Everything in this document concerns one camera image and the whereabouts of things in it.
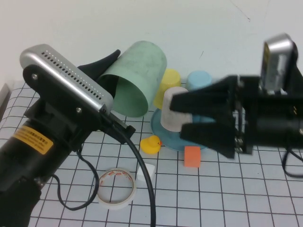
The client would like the green plastic cup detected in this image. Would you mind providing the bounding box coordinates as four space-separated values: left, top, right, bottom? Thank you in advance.
98 40 168 118

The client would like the blue cup stand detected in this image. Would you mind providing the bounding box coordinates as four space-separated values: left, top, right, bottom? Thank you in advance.
150 109 216 152

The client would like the orange cube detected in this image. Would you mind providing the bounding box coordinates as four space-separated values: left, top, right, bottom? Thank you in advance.
184 146 202 168

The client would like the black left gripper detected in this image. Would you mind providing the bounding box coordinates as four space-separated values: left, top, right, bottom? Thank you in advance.
23 49 137 152

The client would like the white cube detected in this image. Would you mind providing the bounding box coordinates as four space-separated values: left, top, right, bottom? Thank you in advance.
136 163 156 183

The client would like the thin black left cable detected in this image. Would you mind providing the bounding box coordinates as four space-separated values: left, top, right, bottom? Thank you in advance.
52 150 101 211

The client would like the white tape roll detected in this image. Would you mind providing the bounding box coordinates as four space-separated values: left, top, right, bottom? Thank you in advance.
95 167 137 210

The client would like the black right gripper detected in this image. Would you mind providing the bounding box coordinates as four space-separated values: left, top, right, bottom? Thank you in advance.
170 75 268 158

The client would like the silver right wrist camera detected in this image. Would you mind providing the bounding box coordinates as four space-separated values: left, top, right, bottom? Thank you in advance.
258 33 299 96

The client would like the grey table side rail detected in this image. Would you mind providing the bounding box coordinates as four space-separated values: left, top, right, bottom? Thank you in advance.
0 84 11 119

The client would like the pale pink plastic cup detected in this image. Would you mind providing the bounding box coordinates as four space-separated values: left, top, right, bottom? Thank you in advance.
160 87 194 132

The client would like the light blue plastic cup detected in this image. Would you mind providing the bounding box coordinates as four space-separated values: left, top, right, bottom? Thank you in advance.
186 71 213 90

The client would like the black right cable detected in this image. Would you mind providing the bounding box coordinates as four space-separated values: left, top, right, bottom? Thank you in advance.
281 145 303 178

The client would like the grey checkered tablecloth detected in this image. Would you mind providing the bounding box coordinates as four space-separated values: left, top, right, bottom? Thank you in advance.
0 77 303 227

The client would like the yellow plastic cup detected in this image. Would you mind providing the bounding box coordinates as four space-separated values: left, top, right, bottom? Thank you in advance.
152 69 182 109

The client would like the yellow rubber duck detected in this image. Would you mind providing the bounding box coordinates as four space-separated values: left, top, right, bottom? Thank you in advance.
140 135 163 156

